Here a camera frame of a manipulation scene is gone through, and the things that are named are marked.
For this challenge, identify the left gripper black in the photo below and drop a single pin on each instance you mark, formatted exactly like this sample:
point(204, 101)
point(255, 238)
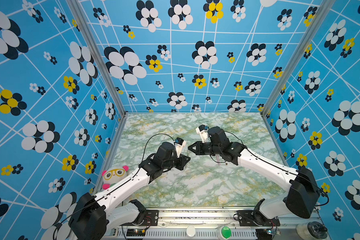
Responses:
point(182, 162)

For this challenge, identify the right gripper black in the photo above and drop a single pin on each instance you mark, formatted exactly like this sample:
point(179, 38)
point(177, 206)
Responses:
point(198, 149)

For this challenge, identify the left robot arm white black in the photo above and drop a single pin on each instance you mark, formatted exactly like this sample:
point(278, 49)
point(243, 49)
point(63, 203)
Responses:
point(94, 215)

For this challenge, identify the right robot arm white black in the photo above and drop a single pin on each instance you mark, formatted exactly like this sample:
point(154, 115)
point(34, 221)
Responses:
point(301, 189)

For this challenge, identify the plush toy pink green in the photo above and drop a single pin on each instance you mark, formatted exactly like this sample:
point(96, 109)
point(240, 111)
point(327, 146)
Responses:
point(113, 176)

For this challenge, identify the white push button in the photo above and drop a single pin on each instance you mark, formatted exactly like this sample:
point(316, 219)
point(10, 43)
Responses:
point(190, 232)

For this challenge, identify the green push button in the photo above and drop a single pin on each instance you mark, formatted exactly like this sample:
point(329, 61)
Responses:
point(224, 233)

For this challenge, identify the tape roll spool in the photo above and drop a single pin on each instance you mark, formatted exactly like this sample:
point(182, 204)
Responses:
point(312, 231)

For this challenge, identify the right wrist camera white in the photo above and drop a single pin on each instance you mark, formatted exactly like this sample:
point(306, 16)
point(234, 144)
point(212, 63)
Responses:
point(202, 131)

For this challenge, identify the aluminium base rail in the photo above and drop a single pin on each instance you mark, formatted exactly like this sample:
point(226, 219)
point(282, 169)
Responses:
point(172, 224)

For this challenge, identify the right aluminium corner post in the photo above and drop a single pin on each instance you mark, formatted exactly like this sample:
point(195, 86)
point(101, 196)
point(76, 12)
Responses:
point(311, 31)

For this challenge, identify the aluminium corner post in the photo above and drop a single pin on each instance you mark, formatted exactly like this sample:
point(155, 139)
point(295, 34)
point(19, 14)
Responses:
point(90, 41)
point(311, 31)

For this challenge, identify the left aluminium corner post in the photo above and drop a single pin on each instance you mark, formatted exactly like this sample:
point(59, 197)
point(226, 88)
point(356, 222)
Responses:
point(90, 41)

